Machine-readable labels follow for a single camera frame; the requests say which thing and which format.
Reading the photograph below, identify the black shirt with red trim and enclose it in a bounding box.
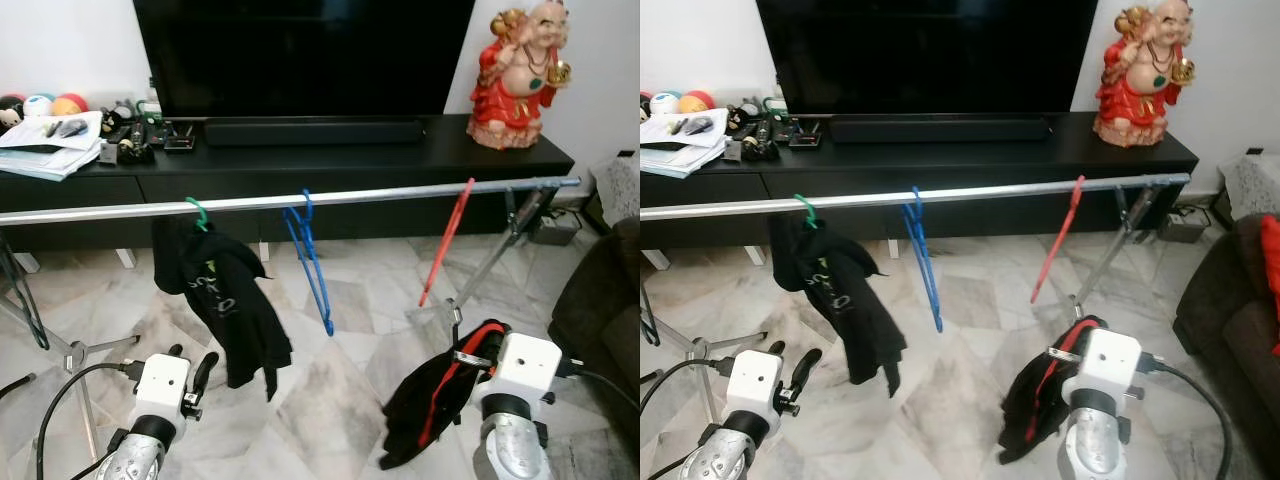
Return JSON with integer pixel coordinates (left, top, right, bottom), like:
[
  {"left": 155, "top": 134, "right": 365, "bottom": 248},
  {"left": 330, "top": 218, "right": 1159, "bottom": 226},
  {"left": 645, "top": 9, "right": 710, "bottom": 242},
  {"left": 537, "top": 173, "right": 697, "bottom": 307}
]
[
  {"left": 998, "top": 315, "right": 1107, "bottom": 467},
  {"left": 378, "top": 318, "right": 512, "bottom": 472}
]

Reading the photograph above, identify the blue plastic hanger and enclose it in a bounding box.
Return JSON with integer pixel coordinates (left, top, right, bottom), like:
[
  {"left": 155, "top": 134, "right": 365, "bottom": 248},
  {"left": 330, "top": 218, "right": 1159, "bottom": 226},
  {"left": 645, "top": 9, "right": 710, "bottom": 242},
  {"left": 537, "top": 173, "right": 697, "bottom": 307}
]
[
  {"left": 900, "top": 186, "right": 945, "bottom": 335},
  {"left": 283, "top": 190, "right": 337, "bottom": 338}
]

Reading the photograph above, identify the red plastic hanger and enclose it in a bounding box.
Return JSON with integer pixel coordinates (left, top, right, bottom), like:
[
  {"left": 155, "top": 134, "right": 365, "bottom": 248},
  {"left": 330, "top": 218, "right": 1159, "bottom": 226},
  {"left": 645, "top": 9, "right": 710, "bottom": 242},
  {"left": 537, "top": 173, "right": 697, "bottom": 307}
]
[
  {"left": 1030, "top": 175, "right": 1087, "bottom": 305},
  {"left": 418, "top": 178, "right": 478, "bottom": 309}
]

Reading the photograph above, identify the black printed t-shirt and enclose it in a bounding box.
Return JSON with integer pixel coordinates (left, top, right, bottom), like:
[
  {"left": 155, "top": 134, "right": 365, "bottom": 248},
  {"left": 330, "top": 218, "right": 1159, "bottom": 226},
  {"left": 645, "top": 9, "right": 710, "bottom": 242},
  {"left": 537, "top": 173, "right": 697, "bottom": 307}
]
[
  {"left": 768, "top": 212, "right": 910, "bottom": 399},
  {"left": 152, "top": 213, "right": 295, "bottom": 402}
]

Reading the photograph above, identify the dark brown fabric sofa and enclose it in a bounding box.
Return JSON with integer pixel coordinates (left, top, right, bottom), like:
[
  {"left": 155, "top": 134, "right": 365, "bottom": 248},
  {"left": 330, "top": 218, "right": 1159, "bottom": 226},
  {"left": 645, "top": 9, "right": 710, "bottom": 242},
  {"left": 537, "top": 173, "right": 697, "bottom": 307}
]
[
  {"left": 1172, "top": 212, "right": 1280, "bottom": 387},
  {"left": 548, "top": 218, "right": 641, "bottom": 462}
]

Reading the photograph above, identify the grey power strip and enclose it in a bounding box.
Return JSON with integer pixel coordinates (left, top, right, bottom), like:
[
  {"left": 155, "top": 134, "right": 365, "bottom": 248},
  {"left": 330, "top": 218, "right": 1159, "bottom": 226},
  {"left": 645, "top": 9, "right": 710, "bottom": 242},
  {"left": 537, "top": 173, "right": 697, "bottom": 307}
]
[
  {"left": 1160, "top": 203, "right": 1214, "bottom": 245},
  {"left": 528, "top": 205, "right": 582, "bottom": 247}
]

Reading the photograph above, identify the silver metal clothes rack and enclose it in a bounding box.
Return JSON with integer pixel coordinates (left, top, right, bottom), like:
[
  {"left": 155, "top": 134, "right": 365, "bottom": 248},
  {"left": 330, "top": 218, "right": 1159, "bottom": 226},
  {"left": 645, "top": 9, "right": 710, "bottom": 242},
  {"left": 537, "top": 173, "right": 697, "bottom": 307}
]
[
  {"left": 640, "top": 173, "right": 1192, "bottom": 442},
  {"left": 0, "top": 177, "right": 584, "bottom": 463}
]

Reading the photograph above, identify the red square cushion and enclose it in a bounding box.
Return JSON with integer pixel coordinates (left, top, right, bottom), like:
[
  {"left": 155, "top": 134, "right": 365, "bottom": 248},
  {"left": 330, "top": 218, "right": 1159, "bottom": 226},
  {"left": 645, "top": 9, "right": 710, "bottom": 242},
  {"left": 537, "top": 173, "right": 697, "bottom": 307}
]
[{"left": 1260, "top": 214, "right": 1280, "bottom": 357}]

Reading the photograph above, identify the side table with lace cloth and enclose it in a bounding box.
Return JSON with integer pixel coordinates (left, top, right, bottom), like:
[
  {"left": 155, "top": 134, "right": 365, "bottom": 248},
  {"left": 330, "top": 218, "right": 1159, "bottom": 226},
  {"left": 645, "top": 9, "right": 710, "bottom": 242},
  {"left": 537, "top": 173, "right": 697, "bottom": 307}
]
[
  {"left": 1218, "top": 150, "right": 1280, "bottom": 217},
  {"left": 590, "top": 155, "right": 641, "bottom": 230}
]

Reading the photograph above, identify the long black TV console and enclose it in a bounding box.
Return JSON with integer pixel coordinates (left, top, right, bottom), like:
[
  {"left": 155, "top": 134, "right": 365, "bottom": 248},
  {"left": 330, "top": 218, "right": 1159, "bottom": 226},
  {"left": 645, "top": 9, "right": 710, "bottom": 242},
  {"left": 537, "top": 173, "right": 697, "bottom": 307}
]
[
  {"left": 0, "top": 113, "right": 577, "bottom": 252},
  {"left": 640, "top": 110, "right": 1200, "bottom": 257}
]

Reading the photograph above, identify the stack of white papers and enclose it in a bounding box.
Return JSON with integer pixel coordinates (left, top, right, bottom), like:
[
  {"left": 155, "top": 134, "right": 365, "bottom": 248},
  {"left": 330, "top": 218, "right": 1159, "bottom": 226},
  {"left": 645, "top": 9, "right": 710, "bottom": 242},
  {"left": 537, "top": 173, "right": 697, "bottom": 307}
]
[
  {"left": 0, "top": 110, "right": 107, "bottom": 184},
  {"left": 640, "top": 107, "right": 732, "bottom": 180}
]

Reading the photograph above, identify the black soundbar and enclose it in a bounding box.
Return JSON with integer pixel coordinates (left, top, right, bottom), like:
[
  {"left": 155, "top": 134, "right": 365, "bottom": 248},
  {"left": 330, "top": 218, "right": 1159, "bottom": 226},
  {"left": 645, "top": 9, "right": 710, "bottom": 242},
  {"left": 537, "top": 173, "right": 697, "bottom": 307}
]
[
  {"left": 205, "top": 118, "right": 427, "bottom": 149},
  {"left": 828, "top": 115, "right": 1052, "bottom": 145}
]

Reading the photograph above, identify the red laughing Buddha statue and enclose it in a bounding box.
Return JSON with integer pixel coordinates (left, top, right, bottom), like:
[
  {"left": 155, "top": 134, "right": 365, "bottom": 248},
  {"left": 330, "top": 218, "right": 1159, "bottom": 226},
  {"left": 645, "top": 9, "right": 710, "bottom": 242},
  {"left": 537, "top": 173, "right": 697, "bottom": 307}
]
[
  {"left": 467, "top": 0, "right": 573, "bottom": 152},
  {"left": 1092, "top": 0, "right": 1198, "bottom": 150}
]

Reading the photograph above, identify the large black television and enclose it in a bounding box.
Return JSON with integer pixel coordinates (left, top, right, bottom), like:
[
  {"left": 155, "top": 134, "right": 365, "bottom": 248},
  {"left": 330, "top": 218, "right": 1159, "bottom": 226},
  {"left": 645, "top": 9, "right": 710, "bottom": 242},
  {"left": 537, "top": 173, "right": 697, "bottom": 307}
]
[
  {"left": 133, "top": 0, "right": 477, "bottom": 122},
  {"left": 755, "top": 0, "right": 1100, "bottom": 119}
]

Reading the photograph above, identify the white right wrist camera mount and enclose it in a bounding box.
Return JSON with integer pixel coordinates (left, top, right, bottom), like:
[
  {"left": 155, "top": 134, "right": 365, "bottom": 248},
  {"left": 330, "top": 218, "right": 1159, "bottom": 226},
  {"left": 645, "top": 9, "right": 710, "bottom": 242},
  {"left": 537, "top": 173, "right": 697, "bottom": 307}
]
[
  {"left": 1062, "top": 328, "right": 1144, "bottom": 427},
  {"left": 475, "top": 332, "right": 564, "bottom": 427}
]

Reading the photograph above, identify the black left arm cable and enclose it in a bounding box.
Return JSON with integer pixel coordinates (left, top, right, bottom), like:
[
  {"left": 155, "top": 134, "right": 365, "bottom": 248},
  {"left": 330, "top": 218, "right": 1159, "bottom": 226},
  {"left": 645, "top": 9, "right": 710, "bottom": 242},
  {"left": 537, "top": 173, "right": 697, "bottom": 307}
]
[
  {"left": 640, "top": 354, "right": 742, "bottom": 480},
  {"left": 35, "top": 359, "right": 152, "bottom": 480}
]

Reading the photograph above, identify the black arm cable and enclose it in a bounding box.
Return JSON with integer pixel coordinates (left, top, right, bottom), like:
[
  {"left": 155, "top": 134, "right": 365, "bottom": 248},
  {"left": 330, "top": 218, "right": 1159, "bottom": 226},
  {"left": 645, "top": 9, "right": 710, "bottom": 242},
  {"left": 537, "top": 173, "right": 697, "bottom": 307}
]
[
  {"left": 1135, "top": 351, "right": 1237, "bottom": 480},
  {"left": 555, "top": 357, "right": 641, "bottom": 412},
  {"left": 640, "top": 354, "right": 742, "bottom": 480},
  {"left": 35, "top": 359, "right": 152, "bottom": 480}
]

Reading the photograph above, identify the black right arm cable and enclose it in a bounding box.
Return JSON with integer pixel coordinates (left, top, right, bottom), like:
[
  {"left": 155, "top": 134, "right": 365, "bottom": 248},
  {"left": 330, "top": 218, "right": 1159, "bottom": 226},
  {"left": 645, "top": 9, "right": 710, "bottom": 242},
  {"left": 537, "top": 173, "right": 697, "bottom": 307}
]
[
  {"left": 1135, "top": 351, "right": 1237, "bottom": 480},
  {"left": 555, "top": 357, "right": 641, "bottom": 412}
]

